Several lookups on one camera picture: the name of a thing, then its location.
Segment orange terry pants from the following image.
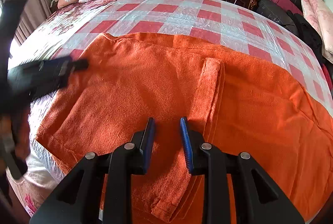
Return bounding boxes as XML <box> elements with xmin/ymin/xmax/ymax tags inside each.
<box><xmin>36</xmin><ymin>33</ymin><xmax>332</xmax><ymax>223</ymax></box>

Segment black clothing pile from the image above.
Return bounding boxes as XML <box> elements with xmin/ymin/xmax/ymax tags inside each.
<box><xmin>287</xmin><ymin>10</ymin><xmax>323</xmax><ymax>64</ymax></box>

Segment floral bed sheet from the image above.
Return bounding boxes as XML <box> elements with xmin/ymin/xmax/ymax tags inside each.
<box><xmin>4</xmin><ymin>0</ymin><xmax>188</xmax><ymax>218</ymax></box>

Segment red white checkered table cover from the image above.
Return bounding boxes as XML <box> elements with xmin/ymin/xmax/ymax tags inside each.
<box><xmin>7</xmin><ymin>0</ymin><xmax>333</xmax><ymax>188</ymax></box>

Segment red folded cloth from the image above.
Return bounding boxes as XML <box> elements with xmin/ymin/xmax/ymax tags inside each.
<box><xmin>321</xmin><ymin>64</ymin><xmax>333</xmax><ymax>91</ymax></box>

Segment maroon cushion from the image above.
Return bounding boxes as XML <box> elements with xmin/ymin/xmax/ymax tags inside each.
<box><xmin>270</xmin><ymin>0</ymin><xmax>303</xmax><ymax>15</ymax></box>

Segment large pink floral pillow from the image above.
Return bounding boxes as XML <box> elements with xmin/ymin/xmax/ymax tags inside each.
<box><xmin>301</xmin><ymin>0</ymin><xmax>333</xmax><ymax>63</ymax></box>

